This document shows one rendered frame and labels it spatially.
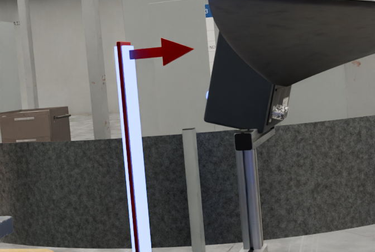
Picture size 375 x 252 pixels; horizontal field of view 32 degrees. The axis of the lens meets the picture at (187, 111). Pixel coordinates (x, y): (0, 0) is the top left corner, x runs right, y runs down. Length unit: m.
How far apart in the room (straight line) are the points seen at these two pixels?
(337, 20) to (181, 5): 6.39
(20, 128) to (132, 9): 1.79
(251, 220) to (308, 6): 0.67
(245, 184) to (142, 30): 5.99
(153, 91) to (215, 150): 4.74
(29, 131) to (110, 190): 4.95
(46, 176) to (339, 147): 1.08
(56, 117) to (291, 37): 6.69
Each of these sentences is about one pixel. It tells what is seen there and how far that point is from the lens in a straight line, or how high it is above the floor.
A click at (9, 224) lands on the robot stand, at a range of 0.85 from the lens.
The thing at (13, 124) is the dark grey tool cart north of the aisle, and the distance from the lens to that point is 7.38.
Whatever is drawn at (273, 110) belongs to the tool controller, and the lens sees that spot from 1.15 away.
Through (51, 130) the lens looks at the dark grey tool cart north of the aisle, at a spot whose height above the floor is 0.67.
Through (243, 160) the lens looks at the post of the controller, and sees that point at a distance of 1.09.
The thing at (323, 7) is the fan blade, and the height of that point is 1.20.
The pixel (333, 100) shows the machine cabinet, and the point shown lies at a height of 0.77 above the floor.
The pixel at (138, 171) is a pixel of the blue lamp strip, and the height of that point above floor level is 1.08.
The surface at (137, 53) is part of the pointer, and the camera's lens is 0.56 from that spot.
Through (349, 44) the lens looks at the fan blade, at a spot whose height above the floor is 1.17.
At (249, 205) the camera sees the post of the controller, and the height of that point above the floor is 0.93.
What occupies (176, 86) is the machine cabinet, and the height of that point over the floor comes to 1.03.
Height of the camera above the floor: 1.16
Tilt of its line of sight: 3 degrees down
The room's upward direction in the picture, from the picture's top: 5 degrees counter-clockwise
